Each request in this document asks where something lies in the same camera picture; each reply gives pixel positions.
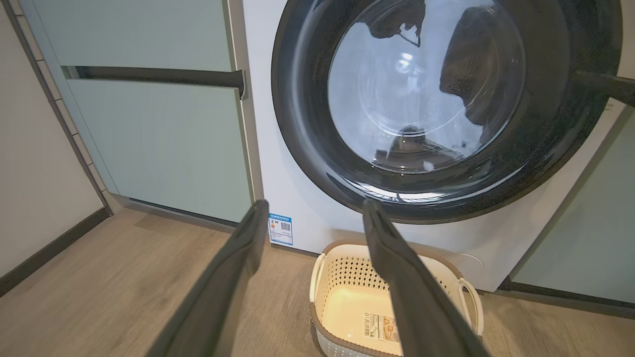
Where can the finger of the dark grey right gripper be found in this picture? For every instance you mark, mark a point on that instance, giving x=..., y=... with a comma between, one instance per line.
x=610, y=89

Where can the blue energy label sticker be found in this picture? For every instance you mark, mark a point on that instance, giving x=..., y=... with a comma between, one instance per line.
x=281, y=229

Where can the pale green tall cabinet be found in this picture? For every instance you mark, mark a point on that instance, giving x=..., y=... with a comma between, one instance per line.
x=163, y=148

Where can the pale green cabinet dark plinth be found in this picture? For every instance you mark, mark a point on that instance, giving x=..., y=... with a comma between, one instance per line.
x=590, y=233

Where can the white segmented trim strip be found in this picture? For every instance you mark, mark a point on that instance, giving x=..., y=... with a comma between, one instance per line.
x=59, y=99

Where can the dark round washing machine door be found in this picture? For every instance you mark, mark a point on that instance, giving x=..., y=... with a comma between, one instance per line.
x=545, y=148

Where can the white front-load washing machine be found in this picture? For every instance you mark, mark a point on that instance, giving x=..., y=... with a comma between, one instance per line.
x=307, y=218

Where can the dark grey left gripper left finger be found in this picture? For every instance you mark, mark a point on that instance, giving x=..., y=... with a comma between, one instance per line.
x=223, y=292

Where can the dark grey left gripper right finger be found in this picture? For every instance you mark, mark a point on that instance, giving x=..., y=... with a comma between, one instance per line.
x=416, y=302

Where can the paper product label with barcode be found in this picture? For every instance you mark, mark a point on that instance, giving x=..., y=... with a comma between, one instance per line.
x=379, y=327

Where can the dark baseboard strip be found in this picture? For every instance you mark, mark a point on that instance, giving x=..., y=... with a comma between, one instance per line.
x=49, y=250

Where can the cream perforated laundry basket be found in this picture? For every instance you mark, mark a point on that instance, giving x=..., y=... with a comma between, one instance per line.
x=347, y=302

